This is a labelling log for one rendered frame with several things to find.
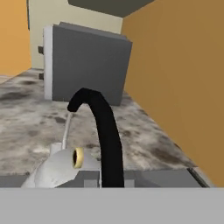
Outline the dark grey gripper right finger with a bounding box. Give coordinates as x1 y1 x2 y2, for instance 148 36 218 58
123 170 162 189

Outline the black curved tap spout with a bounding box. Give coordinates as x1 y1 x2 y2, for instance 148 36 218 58
66 87 126 189

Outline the grey box appliance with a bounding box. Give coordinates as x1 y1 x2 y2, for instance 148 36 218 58
38 21 134 107

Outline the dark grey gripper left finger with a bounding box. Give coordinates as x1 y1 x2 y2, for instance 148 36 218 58
57 170 102 189

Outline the dark grey wall cabinet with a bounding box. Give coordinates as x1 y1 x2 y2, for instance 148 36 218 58
67 0 156 18

